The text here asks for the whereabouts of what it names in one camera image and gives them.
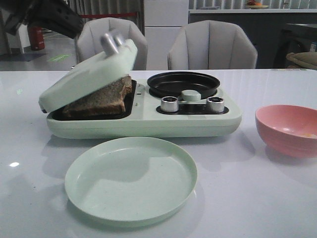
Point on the dark washing machine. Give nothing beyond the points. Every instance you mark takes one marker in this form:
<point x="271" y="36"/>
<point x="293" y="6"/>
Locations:
<point x="296" y="38"/>

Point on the breakfast maker hinged lid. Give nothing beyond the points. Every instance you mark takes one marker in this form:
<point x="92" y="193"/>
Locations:
<point x="114" y="62"/>

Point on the mint green round plate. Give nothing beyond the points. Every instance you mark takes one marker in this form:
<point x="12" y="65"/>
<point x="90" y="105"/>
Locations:
<point x="132" y="181"/>

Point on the right beige upholstered chair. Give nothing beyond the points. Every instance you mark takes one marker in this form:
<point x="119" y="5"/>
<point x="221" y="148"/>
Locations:
<point x="211" y="44"/>

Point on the black round frying pan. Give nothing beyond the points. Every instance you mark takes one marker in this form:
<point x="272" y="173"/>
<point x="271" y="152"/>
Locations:
<point x="173" y="83"/>

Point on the olive cushion seat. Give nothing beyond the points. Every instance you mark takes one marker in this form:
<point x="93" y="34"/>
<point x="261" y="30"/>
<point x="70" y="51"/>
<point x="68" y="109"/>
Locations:
<point x="304" y="60"/>

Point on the red barrier belt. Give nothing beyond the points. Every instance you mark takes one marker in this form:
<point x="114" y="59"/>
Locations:
<point x="115" y="15"/>

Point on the silver control knob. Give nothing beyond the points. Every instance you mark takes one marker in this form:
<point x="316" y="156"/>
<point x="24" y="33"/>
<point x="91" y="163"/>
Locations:
<point x="169" y="104"/>
<point x="215" y="104"/>

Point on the left silver control knob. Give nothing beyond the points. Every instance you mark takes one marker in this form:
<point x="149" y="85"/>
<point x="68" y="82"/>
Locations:
<point x="169" y="104"/>

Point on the right silver control knob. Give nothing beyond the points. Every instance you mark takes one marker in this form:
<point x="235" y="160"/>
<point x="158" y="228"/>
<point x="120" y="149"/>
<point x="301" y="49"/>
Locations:
<point x="215" y="104"/>

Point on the red trash bin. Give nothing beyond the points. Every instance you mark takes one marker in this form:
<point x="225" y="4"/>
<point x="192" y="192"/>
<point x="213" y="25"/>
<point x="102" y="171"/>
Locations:
<point x="36" y="38"/>

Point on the mint green breakfast maker base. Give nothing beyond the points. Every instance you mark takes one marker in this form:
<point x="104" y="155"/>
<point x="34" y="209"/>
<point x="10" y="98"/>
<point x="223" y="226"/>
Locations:
<point x="145" y="120"/>

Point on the fruit plate on counter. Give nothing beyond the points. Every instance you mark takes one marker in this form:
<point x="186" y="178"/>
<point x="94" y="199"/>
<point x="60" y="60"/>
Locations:
<point x="253" y="4"/>

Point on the pink plastic bowl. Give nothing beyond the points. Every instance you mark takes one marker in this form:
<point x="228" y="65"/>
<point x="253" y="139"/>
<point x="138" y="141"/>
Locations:
<point x="289" y="129"/>

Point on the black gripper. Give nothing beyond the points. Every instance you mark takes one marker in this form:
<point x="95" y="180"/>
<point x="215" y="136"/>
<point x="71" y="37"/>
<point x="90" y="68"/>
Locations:
<point x="49" y="14"/>

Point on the white refrigerator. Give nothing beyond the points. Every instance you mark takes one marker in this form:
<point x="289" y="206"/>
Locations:
<point x="162" y="20"/>

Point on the bread slice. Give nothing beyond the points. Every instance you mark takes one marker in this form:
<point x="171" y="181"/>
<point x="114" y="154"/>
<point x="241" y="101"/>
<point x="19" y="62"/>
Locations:
<point x="127" y="81"/>
<point x="106" y="101"/>

